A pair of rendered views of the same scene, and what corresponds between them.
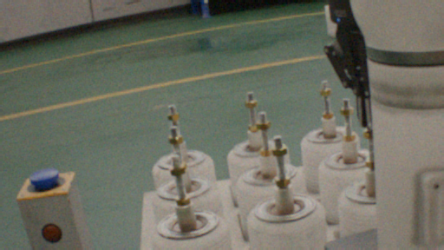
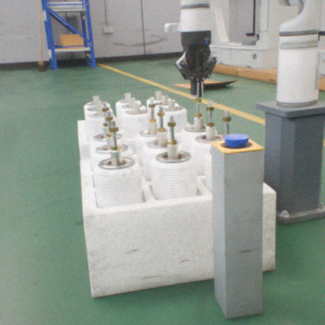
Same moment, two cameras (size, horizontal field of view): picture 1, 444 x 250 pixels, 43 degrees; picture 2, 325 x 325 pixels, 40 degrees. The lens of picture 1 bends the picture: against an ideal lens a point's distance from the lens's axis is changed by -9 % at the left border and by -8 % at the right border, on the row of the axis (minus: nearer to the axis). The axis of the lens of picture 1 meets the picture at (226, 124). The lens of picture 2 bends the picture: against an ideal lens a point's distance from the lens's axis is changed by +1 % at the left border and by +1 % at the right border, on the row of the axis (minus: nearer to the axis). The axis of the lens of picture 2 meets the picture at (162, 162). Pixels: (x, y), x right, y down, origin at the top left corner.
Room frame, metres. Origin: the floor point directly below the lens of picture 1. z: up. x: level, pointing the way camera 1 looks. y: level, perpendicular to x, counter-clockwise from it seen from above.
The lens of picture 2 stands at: (0.90, 0.94, 0.51)
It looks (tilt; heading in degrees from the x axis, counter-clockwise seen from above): 17 degrees down; 263
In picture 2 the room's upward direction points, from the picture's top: 3 degrees counter-clockwise
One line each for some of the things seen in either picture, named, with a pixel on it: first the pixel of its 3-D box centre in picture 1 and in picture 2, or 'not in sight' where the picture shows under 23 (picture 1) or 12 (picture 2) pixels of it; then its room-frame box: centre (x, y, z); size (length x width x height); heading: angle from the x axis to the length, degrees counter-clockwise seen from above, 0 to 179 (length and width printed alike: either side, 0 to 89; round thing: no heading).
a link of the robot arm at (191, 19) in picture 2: not in sight; (190, 18); (0.67, -0.19, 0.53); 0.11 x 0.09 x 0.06; 120
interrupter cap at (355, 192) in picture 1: (374, 190); (198, 129); (0.66, -0.17, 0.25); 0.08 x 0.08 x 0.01
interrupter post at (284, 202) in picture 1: (284, 199); (211, 133); (0.66, -0.05, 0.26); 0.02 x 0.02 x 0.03
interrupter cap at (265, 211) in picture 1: (285, 208); (211, 139); (0.66, -0.05, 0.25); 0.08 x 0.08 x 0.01
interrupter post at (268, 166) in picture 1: (268, 166); (162, 138); (0.78, -0.05, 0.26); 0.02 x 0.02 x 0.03
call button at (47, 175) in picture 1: (45, 180); (236, 141); (0.69, 0.24, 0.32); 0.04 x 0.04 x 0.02
